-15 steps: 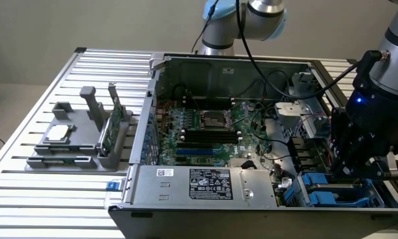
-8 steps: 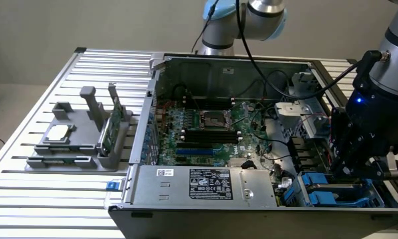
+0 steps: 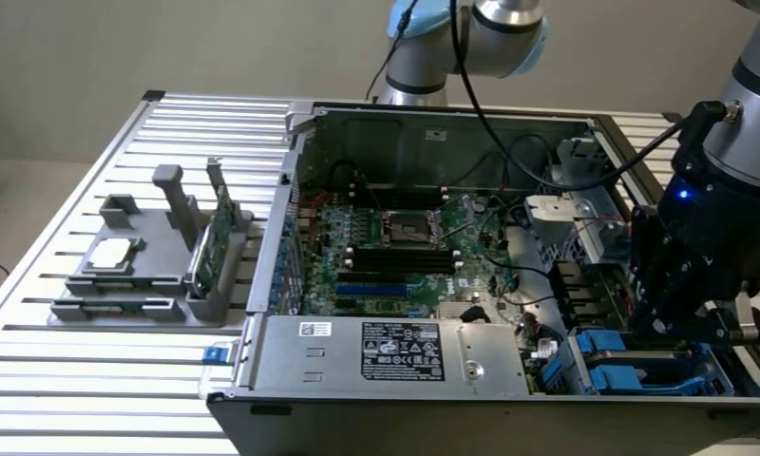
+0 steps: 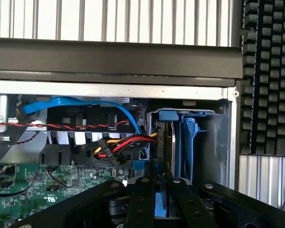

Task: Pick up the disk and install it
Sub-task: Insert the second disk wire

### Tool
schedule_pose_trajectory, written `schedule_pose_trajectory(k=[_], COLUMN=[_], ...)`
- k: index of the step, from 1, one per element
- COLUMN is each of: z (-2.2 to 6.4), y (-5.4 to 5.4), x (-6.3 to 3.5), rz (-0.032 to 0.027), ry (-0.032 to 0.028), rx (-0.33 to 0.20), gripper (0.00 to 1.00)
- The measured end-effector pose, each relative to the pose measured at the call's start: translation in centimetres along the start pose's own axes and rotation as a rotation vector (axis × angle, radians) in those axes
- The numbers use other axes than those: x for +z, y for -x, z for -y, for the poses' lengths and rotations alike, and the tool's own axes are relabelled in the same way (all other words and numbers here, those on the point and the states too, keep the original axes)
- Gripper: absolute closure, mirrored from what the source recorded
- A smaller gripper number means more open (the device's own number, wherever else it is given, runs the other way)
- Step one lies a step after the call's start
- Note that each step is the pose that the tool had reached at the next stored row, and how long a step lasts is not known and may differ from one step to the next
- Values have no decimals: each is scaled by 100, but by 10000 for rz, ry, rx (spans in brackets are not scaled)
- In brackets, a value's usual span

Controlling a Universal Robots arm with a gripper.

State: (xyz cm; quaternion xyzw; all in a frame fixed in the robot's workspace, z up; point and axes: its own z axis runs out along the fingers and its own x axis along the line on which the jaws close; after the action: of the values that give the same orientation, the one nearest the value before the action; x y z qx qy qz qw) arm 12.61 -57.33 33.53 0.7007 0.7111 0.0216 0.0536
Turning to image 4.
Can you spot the black power connector with label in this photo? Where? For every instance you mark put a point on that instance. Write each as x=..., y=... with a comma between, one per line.
x=111, y=154

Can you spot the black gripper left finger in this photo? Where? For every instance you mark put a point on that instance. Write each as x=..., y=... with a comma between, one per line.
x=141, y=202

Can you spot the silver metal bracket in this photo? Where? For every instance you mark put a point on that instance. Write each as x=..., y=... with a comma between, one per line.
x=2, y=111

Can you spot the silver metal disk bay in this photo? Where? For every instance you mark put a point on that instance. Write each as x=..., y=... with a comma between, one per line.
x=216, y=142

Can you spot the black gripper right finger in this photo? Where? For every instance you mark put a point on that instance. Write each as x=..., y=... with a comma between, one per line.
x=190, y=204

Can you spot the black keyboard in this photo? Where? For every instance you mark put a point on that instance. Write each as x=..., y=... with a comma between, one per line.
x=273, y=71

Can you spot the green motherboard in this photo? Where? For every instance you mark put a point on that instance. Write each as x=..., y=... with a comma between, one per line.
x=26, y=190

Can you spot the black plastic fan shroud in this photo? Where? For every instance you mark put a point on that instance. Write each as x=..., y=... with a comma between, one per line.
x=61, y=114

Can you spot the black and silver PC case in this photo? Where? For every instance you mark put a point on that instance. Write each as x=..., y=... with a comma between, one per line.
x=109, y=59

